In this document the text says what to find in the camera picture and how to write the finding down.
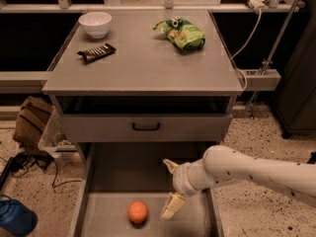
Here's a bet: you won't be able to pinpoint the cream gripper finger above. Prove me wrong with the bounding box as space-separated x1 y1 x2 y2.
161 193 187 220
163 159 179 174

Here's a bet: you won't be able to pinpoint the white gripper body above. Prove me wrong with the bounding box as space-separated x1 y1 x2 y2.
173 163 198 197

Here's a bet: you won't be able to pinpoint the orange fruit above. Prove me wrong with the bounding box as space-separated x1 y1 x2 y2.
127 200 148 224

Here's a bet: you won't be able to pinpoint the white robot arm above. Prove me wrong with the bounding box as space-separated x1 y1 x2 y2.
161 145 316 219

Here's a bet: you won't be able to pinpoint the grey top drawer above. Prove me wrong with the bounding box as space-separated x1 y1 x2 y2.
60 114 232 142

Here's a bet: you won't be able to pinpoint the open grey middle drawer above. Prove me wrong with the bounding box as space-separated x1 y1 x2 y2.
67 142 224 237

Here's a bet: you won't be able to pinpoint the grey drawer cabinet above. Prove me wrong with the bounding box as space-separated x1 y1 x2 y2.
43 9 242 157

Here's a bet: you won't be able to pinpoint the clear plastic bin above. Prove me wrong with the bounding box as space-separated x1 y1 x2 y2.
38 111 77 159

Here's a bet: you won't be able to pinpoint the black wheeled stand base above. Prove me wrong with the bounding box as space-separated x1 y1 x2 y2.
307 152 316 164

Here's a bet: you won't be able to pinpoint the green chip bag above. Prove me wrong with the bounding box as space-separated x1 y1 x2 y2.
153 17 205 50

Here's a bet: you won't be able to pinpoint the dark chocolate bar wrapper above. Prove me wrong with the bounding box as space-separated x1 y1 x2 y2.
77 43 117 63

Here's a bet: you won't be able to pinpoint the brown fabric bag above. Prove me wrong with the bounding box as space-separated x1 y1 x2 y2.
13 97 53 156

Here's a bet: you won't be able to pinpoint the blue water jug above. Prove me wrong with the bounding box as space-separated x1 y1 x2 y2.
0 195 38 237

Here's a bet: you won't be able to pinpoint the white ceramic bowl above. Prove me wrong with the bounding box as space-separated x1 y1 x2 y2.
79 12 112 39

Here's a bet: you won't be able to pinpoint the metal stand pole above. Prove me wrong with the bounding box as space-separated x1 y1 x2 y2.
240 0 300 119

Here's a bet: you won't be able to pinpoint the black drawer handle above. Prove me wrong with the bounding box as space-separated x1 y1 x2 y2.
131 122 161 132

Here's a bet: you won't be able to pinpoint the white power cable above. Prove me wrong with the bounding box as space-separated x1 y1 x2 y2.
228 7 263 93

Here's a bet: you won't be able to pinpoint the black cables on floor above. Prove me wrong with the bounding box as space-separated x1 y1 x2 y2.
0 151 83 192

